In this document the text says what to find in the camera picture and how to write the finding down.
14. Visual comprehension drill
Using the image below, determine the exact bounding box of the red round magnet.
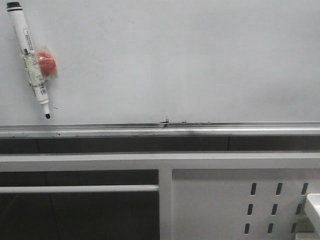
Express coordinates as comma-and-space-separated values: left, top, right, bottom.
37, 51, 56, 77

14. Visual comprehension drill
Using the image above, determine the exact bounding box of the white whiteboard marker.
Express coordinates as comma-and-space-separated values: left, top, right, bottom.
6, 1, 51, 119

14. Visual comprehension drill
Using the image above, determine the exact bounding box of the white whiteboard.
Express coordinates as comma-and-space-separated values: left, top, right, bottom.
0, 0, 320, 125

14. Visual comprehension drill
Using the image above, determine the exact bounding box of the aluminium whiteboard tray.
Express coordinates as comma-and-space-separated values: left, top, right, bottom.
0, 122, 320, 139

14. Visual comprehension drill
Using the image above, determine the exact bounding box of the white perforated panel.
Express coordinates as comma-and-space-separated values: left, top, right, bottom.
171, 168, 320, 240

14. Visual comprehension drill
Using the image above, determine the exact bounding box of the white plastic bin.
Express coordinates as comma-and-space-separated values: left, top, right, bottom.
294, 193, 320, 240

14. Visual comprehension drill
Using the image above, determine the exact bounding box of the white metal frame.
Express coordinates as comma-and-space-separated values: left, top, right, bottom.
0, 151, 320, 240

